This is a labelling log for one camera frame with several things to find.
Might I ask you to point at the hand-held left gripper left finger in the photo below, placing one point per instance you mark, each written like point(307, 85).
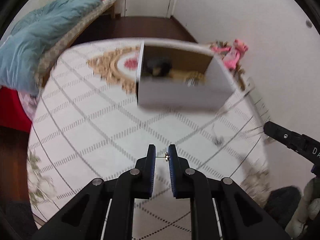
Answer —
point(151, 170)

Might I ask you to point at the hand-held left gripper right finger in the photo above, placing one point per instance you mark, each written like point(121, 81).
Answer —
point(172, 170)

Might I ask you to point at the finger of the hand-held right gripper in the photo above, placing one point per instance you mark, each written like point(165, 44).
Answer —
point(280, 133)

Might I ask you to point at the small stud earring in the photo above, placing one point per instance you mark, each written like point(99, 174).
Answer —
point(166, 157)

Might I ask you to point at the cardboard box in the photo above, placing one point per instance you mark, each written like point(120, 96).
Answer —
point(175, 97)

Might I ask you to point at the black smartwatch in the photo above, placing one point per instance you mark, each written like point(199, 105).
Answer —
point(158, 66)

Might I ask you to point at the person's right forearm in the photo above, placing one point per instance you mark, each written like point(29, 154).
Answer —
point(310, 205)

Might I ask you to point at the white power strip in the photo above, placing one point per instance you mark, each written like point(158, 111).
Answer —
point(261, 105)

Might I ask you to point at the diamond patterned white tablecloth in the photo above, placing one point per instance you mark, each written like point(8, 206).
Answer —
point(100, 130)

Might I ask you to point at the brown checkered cushion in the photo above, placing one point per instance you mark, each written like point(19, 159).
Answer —
point(238, 73)

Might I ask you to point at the pink plush toy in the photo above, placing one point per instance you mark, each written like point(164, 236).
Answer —
point(233, 53)

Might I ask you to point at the pink checkered sheet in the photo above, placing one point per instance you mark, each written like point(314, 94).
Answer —
point(28, 102)

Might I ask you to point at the red cloth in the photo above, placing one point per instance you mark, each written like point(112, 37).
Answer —
point(12, 107)

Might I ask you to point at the bed mattress with checkered cover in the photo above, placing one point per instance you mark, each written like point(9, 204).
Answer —
point(72, 37)

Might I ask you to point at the light blue duvet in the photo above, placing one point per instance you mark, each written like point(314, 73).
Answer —
point(37, 42)

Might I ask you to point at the round grey wall cap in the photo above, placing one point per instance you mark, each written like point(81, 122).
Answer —
point(308, 23)

